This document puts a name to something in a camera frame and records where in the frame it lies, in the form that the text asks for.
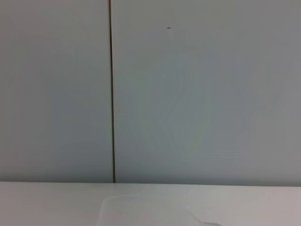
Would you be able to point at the clear plastic cup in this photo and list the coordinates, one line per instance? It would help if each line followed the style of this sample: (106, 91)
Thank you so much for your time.
(145, 212)

